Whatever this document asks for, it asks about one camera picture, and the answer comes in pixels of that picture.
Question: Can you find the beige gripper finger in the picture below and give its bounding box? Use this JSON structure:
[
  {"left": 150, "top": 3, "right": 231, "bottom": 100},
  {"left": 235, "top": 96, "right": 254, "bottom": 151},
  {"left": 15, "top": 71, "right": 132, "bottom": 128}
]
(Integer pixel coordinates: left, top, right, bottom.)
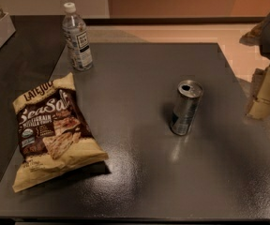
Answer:
[
  {"left": 247, "top": 68, "right": 268, "bottom": 113},
  {"left": 247, "top": 62, "right": 270, "bottom": 121}
]

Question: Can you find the silver blue redbull can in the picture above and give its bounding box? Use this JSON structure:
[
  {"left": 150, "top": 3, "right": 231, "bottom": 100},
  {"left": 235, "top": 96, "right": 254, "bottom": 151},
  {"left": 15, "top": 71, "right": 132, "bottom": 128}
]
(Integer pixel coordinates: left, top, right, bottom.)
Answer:
[{"left": 170, "top": 80, "right": 203, "bottom": 136}]

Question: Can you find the brown sea salt chip bag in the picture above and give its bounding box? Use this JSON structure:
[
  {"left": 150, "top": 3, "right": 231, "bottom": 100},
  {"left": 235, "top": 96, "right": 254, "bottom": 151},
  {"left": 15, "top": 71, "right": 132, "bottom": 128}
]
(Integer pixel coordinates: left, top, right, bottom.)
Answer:
[{"left": 12, "top": 73, "right": 108, "bottom": 192}]

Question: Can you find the clear plastic water bottle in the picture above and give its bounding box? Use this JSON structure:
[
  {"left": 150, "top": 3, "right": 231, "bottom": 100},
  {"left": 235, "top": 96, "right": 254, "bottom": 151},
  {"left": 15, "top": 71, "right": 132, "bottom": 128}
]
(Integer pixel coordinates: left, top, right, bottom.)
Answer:
[{"left": 62, "top": 2, "right": 93, "bottom": 71}]

